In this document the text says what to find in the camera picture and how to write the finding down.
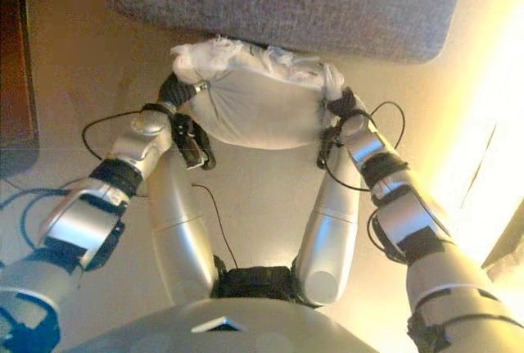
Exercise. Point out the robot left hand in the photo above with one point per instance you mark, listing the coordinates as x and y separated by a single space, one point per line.
174 93

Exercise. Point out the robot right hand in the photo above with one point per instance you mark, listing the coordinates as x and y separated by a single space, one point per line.
346 105

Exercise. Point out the white frilled cushion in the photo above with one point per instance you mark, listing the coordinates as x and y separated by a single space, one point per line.
262 111

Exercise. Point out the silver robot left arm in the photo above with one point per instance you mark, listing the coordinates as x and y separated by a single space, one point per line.
78 222

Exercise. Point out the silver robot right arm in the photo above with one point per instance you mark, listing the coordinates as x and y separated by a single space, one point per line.
417 222

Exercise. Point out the grey fabric armchair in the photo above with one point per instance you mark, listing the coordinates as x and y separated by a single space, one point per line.
286 1

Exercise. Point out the silver robot left leg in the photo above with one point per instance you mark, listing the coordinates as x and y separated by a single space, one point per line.
180 222

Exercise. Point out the silver robot leg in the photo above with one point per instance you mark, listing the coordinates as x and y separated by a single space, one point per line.
331 238
180 222

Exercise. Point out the silver robot right leg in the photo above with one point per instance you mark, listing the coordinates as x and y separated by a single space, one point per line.
331 238

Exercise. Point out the dark wooden cabinet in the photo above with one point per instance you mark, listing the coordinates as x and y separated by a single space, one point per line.
16 62

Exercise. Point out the grey robot torso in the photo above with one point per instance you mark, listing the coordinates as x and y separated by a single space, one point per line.
204 328

